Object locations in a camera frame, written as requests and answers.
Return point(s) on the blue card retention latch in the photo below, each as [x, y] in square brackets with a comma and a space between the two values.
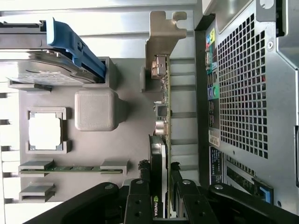
[264, 190]

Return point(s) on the silver CPU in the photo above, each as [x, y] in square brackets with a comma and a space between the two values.
[44, 130]

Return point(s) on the open black PC case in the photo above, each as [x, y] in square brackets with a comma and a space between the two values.
[243, 93]

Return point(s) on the blue disk caddy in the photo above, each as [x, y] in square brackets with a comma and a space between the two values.
[67, 37]

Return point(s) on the green RAM stick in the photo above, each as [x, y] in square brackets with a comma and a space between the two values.
[74, 168]

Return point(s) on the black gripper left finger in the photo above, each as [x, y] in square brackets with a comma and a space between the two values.
[137, 203]

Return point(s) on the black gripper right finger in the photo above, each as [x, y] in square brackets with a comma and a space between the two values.
[191, 205]

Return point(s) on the silver hard disk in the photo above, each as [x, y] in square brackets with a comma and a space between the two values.
[35, 67]

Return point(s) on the grey parts rack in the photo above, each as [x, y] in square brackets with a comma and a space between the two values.
[135, 140]

